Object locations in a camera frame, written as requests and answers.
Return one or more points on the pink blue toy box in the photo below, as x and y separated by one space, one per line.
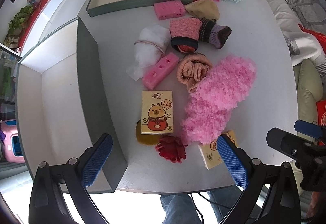
10 140

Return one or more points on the pink cheese sponge far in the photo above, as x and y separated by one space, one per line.
169 9

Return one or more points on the peach rolled knit scarf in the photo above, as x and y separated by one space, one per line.
192 69

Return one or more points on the white grey sofa throw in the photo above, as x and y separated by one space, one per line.
311 15

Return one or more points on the yellow round soap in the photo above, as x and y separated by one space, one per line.
149 140

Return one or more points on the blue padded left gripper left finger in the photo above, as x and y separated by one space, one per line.
93 159

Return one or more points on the large grey open box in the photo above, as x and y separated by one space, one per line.
61 105

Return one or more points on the cream leather sofa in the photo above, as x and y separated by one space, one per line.
309 90

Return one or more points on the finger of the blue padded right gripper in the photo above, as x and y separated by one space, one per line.
309 129
285 142

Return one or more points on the pink cheese sponge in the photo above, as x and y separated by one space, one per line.
169 9
160 71

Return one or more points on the pink cheese sponge near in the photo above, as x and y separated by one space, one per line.
160 71

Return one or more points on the green potted vine plant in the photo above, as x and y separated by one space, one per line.
17 26

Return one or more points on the light pink fluffy chenille cloth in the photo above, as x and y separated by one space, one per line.
211 104

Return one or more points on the pink knit roll dark rim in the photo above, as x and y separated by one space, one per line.
185 34

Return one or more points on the dark red fabric flower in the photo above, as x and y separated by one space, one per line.
171 148

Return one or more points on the brown purple knit hat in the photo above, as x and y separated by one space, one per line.
212 33

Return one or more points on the capybara tissue pack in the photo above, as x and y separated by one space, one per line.
157 113
210 154

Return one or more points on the white stuffing bag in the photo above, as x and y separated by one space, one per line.
148 50

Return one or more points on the beige knit hat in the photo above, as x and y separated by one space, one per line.
203 9

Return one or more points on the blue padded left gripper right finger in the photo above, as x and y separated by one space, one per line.
234 159

